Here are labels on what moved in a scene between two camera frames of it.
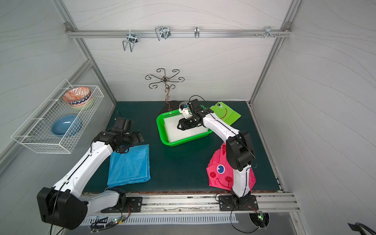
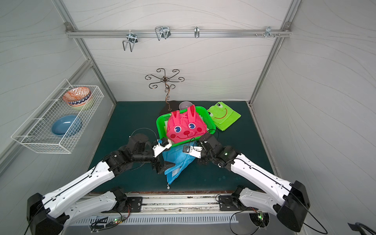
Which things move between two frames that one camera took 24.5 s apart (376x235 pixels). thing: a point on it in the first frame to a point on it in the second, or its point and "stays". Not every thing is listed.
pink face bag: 220,170 to 185,125
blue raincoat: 132,166 to 182,160
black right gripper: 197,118 to 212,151
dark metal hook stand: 163,78 stays
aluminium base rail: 207,204 stays
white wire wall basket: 58,125 stays
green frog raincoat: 225,113 stays
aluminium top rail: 178,34 stays
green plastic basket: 161,128 stays
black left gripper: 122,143 to 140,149
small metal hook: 197,32 stays
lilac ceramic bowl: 183,104 stays
